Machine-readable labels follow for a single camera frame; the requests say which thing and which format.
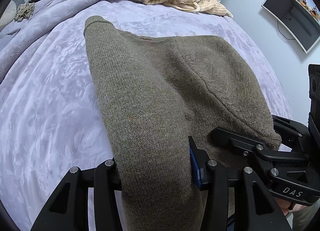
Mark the person's right hand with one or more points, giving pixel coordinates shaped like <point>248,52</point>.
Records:
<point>288,207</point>

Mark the small beige crumpled garment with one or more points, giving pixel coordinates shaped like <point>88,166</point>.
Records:
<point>24,11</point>

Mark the lavender plush bed blanket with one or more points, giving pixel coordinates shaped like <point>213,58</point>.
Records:
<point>50,119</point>

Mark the round white pleated cushion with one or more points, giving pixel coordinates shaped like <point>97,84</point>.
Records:
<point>8,15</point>

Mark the wall mounted flat television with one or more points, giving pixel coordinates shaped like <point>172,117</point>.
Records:
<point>297,20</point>

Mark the olive brown knit sweater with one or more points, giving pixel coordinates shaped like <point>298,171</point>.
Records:
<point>155,93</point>

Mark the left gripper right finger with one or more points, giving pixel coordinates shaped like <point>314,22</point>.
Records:
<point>235,198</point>

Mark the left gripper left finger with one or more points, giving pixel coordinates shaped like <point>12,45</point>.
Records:
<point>67,206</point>

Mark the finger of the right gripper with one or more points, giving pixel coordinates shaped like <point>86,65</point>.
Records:
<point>294,135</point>
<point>238,144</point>

